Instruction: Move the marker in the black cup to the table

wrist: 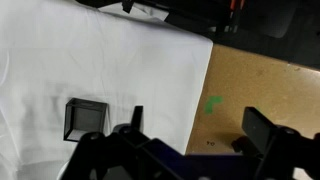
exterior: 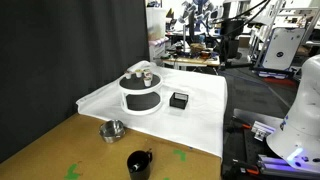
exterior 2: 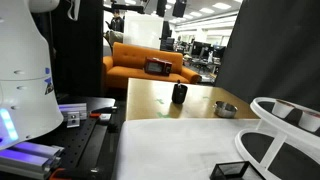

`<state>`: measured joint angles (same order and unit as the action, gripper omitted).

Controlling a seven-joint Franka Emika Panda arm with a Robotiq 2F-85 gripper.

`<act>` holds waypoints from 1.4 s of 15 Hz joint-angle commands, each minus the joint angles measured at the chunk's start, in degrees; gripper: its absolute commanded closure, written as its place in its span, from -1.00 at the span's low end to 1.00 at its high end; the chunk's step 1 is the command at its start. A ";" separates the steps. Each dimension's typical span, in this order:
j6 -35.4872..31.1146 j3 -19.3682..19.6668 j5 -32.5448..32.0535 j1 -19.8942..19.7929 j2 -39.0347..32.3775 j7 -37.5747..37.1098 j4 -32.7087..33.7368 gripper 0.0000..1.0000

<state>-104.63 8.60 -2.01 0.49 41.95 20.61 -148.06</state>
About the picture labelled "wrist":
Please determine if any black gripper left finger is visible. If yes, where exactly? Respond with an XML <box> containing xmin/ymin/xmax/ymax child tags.
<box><xmin>61</xmin><ymin>105</ymin><xmax>188</xmax><ymax>180</ymax></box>

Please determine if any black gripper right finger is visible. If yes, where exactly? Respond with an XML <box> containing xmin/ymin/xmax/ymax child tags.
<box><xmin>241</xmin><ymin>106</ymin><xmax>320</xmax><ymax>180</ymax></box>

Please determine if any small green tape mark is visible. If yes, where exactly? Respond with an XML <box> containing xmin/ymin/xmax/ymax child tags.
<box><xmin>204</xmin><ymin>95</ymin><xmax>224</xmax><ymax>115</ymax></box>

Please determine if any black transparent cube box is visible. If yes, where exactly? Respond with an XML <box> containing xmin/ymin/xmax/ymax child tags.
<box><xmin>63</xmin><ymin>97</ymin><xmax>108</xmax><ymax>143</ymax></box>

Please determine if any white cloth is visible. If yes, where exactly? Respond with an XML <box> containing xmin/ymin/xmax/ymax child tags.
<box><xmin>0</xmin><ymin>0</ymin><xmax>214</xmax><ymax>180</ymax></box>

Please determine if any orange black clamp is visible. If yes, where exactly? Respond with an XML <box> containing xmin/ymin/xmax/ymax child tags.
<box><xmin>229</xmin><ymin>0</ymin><xmax>246</xmax><ymax>12</ymax></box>

